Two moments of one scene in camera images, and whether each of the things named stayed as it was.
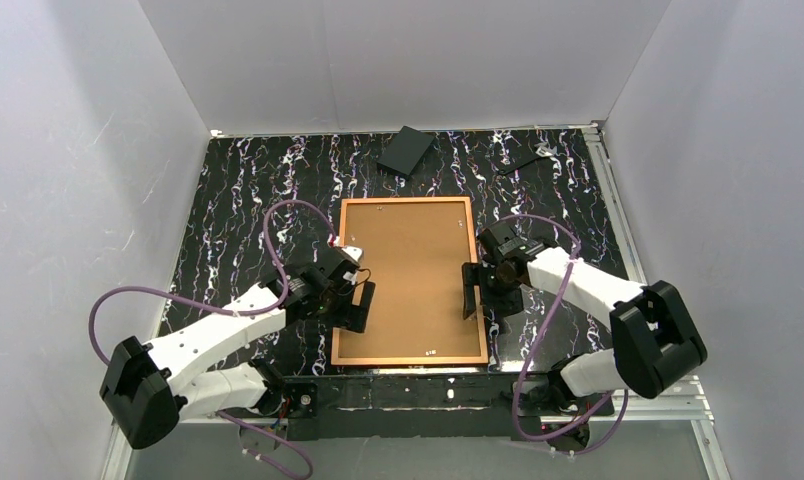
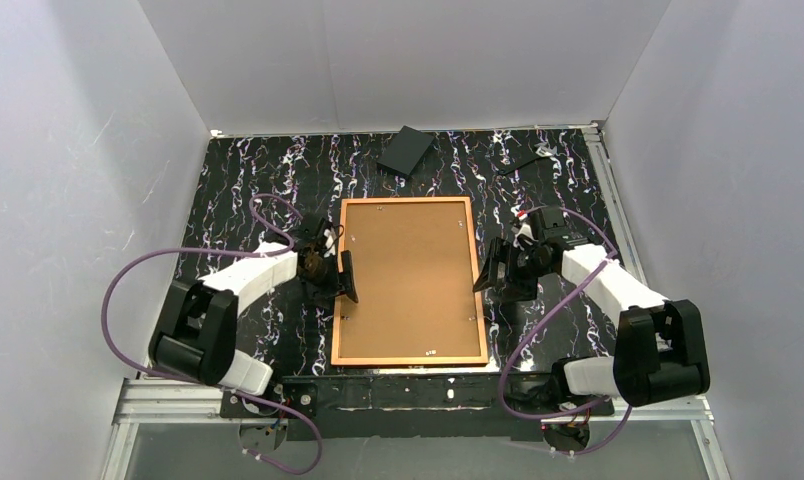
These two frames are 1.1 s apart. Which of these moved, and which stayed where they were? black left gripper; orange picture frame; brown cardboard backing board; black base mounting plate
Moved: black left gripper
Stayed: black base mounting plate; brown cardboard backing board; orange picture frame
